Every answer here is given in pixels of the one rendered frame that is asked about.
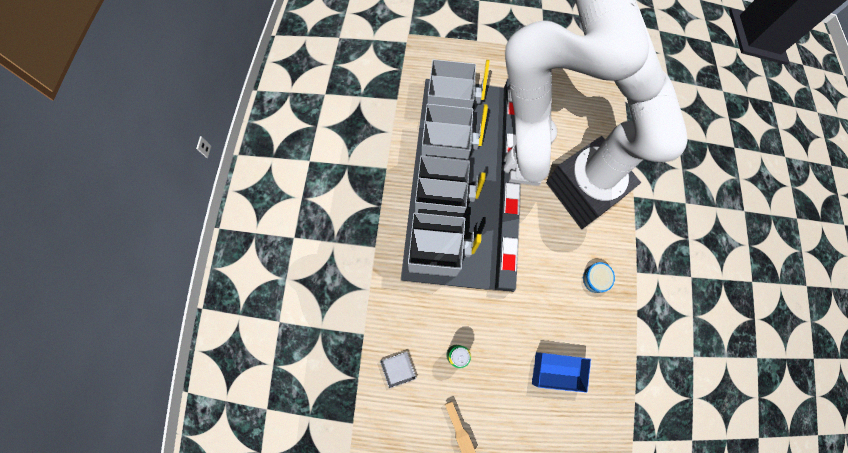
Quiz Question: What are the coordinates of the round tin with blue-rimmed lid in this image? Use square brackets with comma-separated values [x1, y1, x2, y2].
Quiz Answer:
[583, 262, 615, 293]

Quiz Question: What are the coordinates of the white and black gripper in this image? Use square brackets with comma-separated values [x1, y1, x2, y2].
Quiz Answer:
[502, 147, 516, 173]

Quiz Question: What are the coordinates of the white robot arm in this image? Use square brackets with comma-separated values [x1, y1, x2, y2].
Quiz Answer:
[505, 0, 687, 201]

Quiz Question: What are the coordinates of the green and yellow drink can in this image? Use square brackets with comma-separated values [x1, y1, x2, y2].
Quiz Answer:
[446, 345, 471, 368]

